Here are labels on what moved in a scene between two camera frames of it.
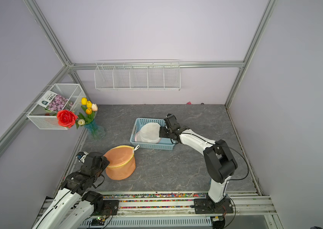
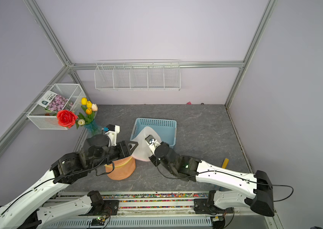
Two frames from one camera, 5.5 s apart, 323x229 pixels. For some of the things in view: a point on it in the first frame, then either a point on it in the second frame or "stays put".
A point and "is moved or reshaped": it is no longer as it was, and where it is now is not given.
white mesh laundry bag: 149,132 is moved or reshaped
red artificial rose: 66,118 stays put
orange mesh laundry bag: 122,162 stays put
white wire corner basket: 59,97 stays put
